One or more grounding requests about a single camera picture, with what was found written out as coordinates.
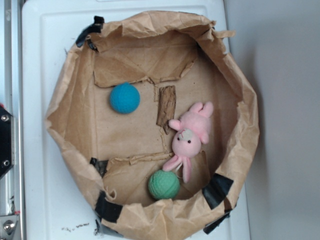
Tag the blue textured ball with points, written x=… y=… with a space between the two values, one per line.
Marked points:
x=124 y=98

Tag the aluminium frame rail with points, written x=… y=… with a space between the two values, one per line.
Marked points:
x=12 y=187

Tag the brown wood chip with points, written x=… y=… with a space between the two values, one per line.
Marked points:
x=166 y=107

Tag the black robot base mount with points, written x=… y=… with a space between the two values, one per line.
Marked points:
x=6 y=141

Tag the green textured ball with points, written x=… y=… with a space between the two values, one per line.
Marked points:
x=163 y=185

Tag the pink plush bunny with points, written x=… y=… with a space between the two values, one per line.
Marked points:
x=192 y=131

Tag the brown paper bag bin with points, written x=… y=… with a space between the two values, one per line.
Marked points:
x=112 y=155

